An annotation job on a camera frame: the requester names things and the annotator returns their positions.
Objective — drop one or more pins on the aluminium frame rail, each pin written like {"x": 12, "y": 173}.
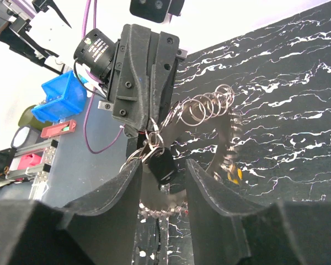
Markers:
{"x": 24, "y": 171}

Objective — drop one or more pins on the blue plastic bin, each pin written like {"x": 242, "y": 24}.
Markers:
{"x": 64, "y": 97}

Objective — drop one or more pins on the white black key fob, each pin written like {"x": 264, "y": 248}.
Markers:
{"x": 162, "y": 166}

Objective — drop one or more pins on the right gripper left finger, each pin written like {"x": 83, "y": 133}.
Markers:
{"x": 97, "y": 228}

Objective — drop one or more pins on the large toothed keyring disc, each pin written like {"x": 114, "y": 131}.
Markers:
{"x": 205, "y": 123}

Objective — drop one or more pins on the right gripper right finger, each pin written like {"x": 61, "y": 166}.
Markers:
{"x": 227, "y": 228}

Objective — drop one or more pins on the pink object on shelf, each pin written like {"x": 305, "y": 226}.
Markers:
{"x": 29, "y": 161}

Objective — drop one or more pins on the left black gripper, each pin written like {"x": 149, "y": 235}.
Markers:
{"x": 138, "y": 71}

